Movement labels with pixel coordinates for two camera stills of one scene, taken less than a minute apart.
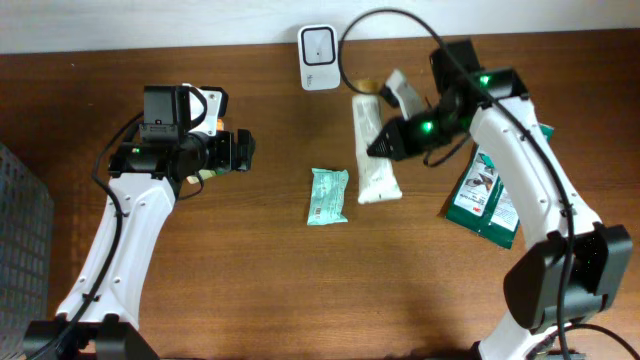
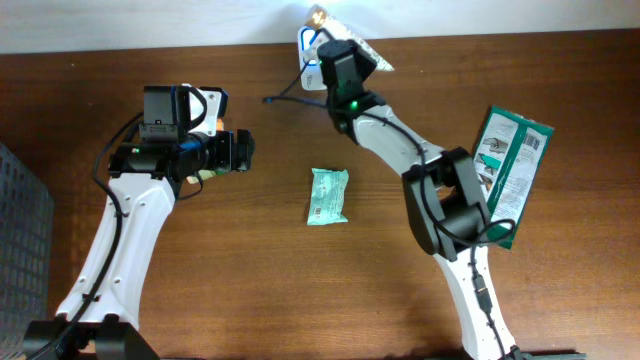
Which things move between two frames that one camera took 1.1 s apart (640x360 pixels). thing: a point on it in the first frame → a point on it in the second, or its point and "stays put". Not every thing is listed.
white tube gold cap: [376, 177] → [334, 30]
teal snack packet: [328, 192] stays put
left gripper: [241, 150] stays put
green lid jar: [203, 173] stays put
